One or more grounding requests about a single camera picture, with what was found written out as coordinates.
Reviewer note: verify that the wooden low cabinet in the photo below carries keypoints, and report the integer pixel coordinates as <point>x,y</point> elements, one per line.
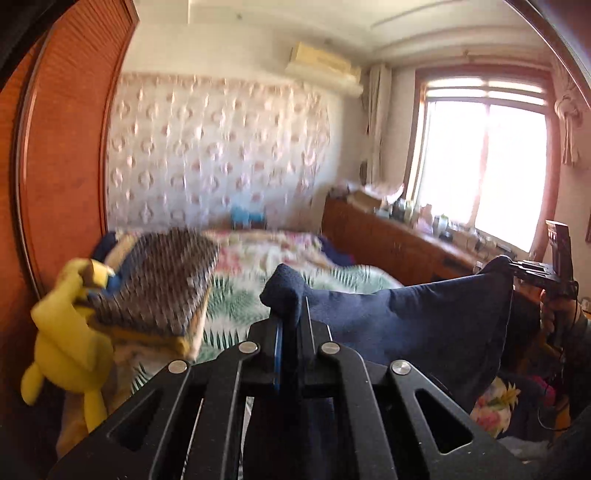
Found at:
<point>392,240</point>

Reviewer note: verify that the blue folded cloth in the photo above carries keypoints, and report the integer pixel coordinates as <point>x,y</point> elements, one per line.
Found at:
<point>104,244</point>

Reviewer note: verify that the tied window curtain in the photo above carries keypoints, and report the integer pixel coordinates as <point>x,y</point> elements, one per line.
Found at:
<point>568,120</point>

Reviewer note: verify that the person's right hand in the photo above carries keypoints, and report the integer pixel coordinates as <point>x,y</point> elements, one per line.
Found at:
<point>561,318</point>

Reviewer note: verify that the dark patterned pillow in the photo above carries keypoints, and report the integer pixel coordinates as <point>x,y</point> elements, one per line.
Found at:
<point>157,277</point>

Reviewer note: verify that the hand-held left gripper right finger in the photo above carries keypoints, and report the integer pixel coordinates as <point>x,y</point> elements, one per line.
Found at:
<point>318,364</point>

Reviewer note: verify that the floral blanket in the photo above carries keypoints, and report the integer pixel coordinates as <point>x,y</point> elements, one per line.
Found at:
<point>277,249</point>

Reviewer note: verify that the navy blanket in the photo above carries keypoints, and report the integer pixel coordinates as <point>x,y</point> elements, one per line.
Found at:
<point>334,251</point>

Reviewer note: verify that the cream wall air conditioner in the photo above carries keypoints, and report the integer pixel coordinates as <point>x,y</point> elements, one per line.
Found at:
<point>323,60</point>

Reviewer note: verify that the wooden slatted wardrobe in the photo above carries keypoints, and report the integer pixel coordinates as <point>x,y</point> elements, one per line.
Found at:
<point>60,161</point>

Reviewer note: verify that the floral printed cloth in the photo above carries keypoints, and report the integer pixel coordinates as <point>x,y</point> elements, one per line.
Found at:
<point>496,406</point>

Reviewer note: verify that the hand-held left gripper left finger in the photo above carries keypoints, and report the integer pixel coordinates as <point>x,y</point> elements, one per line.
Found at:
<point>277,355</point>

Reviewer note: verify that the yellow plush toy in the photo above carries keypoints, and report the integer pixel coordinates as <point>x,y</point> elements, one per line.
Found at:
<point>69,332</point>

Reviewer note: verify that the leaf print bed sheet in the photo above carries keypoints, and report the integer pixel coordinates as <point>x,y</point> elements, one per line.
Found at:
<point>231,314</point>

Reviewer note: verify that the navy printed t-shirt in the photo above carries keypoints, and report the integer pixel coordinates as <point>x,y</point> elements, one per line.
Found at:
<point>415,314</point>

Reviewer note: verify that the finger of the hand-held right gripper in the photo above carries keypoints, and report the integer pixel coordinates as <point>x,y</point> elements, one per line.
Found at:
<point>531,272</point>

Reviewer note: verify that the cardboard box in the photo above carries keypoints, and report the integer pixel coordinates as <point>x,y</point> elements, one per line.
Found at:
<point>369,198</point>

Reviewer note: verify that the blue toy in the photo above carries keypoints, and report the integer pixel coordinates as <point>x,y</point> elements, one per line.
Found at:
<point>244,217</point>

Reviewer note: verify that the wooden framed window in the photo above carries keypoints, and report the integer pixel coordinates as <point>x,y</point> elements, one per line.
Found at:
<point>485,161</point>

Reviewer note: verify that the row of small bottles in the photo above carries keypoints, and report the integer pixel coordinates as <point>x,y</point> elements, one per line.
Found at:
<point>425,219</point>

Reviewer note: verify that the beige window curtain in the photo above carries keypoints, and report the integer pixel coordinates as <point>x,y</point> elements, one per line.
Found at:
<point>378,120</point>

